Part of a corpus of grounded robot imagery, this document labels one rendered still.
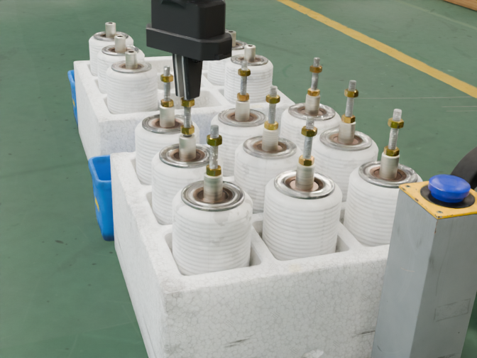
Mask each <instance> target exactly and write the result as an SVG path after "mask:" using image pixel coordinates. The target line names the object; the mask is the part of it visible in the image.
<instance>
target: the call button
mask: <svg viewBox="0 0 477 358"><path fill-rule="evenodd" d="M428 188H429V190H430V191H431V194H432V196H433V197H435V198H436V199H438V200H441V201H444V202H460V201H462V200H463V199H464V198H465V197H467V196H468V195H469V192H470V189H471V186H470V185H469V183H467V182H466V181H465V180H464V179H462V178H460V177H457V176H455V175H446V174H441V175H435V176H433V177H431V178H430V179H429V184H428Z"/></svg>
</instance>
